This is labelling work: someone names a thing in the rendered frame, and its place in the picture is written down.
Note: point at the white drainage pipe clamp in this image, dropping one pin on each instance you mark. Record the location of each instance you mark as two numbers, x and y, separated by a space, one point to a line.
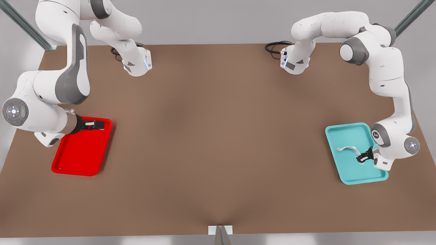
349 148

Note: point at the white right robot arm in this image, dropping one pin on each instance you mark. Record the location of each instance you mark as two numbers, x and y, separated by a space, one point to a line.
44 85

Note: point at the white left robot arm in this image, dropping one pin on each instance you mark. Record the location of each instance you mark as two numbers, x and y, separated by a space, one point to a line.
385 68

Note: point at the teal plastic tray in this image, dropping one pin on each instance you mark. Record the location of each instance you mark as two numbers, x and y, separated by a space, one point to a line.
351 153

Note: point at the red plastic tray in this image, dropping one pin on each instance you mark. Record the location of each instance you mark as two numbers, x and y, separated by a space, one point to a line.
83 149

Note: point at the silver frame post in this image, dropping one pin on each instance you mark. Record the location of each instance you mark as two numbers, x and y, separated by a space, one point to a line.
221 235
410 15
25 23

